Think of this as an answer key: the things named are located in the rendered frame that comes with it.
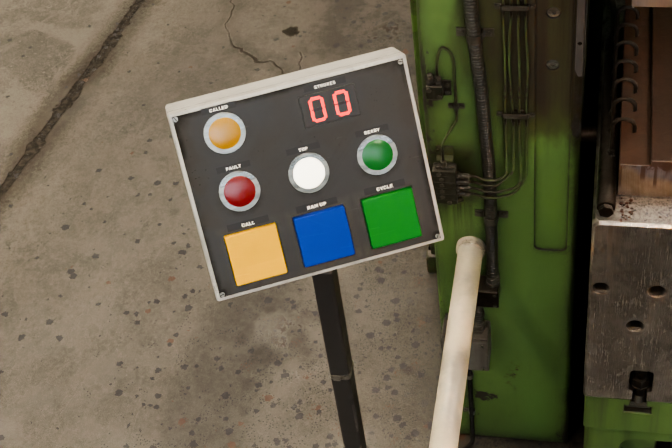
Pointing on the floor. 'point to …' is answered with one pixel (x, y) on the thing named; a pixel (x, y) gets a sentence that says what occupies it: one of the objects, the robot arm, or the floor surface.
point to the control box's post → (339, 357)
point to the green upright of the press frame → (528, 338)
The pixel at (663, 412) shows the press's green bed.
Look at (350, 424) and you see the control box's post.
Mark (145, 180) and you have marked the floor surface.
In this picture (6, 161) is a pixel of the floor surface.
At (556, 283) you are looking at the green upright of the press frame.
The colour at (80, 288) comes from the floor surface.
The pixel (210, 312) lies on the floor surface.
